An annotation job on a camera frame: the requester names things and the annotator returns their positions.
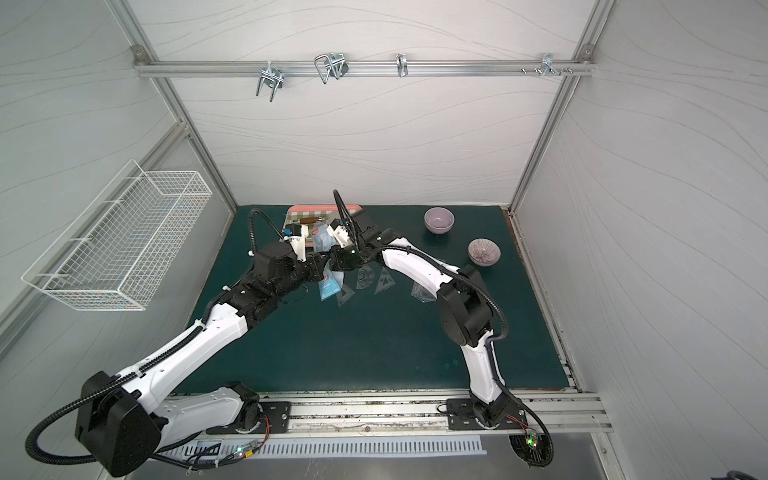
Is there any plain lilac bowl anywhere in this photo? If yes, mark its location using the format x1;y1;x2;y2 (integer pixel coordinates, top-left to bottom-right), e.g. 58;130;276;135
423;207;455;235

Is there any striped purple bowl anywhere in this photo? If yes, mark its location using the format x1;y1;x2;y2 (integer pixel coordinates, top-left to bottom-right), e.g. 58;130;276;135
468;238;501;267

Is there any blue ruler set package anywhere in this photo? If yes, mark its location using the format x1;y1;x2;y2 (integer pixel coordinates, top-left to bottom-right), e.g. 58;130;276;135
311;222;344;301

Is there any clear triangle set square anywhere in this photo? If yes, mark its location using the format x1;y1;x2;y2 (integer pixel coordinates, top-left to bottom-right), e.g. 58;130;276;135
375;267;396;295

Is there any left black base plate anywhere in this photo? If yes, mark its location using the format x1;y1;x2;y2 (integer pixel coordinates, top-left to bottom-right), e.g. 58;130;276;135
205;401;291;435

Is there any clear large set square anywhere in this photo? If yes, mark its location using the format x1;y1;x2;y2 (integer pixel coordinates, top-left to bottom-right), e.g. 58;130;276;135
335;284;355;308

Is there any small metal bracket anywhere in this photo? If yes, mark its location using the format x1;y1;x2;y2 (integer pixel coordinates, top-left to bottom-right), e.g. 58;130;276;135
395;53;408;78

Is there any left black corrugated cable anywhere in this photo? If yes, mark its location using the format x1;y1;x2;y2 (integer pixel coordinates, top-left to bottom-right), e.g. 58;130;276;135
25;323;205;466

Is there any right black corrugated cable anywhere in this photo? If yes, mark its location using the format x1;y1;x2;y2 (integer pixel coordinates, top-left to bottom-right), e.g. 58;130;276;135
383;244;511;343

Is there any aluminium top crossbar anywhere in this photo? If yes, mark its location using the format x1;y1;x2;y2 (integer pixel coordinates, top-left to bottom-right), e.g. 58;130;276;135
134;57;597;79

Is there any clear protractor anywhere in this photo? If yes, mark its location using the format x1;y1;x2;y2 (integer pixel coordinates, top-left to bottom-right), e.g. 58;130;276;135
356;265;375;290

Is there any pink plastic tray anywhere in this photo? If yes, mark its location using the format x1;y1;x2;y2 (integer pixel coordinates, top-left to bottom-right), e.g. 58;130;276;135
285;204;363;226

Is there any green checked cloth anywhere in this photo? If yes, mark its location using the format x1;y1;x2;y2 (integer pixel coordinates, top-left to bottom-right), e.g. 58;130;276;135
287;209;361;229

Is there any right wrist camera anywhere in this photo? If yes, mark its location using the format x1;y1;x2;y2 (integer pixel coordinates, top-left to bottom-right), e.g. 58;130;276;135
326;219;353;248

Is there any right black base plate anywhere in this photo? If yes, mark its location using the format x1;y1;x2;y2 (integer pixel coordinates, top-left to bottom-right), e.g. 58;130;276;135
436;396;529;431

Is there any black corrugated cable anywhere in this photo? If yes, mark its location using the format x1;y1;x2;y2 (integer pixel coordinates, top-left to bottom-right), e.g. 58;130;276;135
25;323;205;466
383;244;511;343

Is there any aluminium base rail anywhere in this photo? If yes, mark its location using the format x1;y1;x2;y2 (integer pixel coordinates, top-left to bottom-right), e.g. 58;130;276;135
261;389;613;438

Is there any metal u-bolt clamp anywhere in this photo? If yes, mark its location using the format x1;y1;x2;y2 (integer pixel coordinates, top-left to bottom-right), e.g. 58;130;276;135
256;64;284;102
313;53;349;84

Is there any metal U-bolt clamp middle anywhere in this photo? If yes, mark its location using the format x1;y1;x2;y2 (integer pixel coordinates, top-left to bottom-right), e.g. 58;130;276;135
313;53;349;84

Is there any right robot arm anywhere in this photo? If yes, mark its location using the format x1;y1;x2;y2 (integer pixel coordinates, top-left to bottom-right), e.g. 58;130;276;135
327;210;511;429

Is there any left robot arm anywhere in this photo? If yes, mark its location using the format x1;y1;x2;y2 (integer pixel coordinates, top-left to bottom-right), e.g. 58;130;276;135
75;242;331;476

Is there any white slotted vent strip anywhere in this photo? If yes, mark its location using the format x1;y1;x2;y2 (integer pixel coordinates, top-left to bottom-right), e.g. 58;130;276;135
164;435;487;462

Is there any metal U-bolt clamp left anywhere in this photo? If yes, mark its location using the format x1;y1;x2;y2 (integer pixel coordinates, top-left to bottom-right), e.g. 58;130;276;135
256;64;284;102

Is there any white wire wall basket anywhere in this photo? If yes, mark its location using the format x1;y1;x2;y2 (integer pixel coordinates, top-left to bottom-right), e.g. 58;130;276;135
21;160;212;312

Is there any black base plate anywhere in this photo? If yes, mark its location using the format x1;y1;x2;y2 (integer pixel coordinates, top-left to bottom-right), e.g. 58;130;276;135
436;396;529;431
205;401;291;435

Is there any clear plastic pouch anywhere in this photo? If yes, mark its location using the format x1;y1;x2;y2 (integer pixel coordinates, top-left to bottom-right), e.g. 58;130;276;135
411;283;436;303

